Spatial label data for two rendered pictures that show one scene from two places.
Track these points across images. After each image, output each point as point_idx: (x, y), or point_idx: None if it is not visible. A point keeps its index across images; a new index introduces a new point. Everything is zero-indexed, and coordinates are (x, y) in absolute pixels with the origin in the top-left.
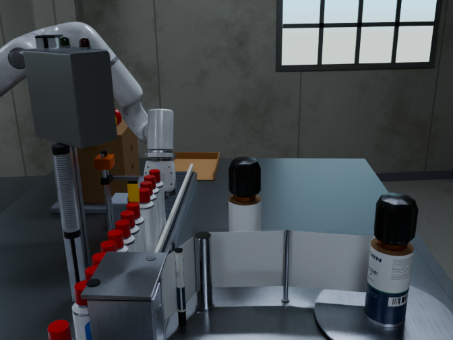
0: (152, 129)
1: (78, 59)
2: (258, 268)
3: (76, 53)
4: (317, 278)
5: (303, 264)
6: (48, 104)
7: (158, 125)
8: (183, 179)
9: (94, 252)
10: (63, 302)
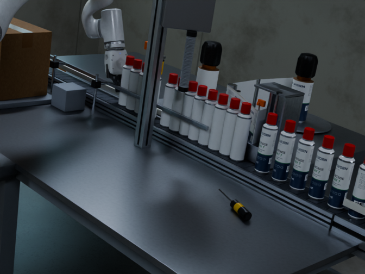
0: (114, 24)
1: None
2: None
3: None
4: (265, 106)
5: (261, 99)
6: (186, 6)
7: (119, 21)
8: (61, 73)
9: (92, 126)
10: (137, 149)
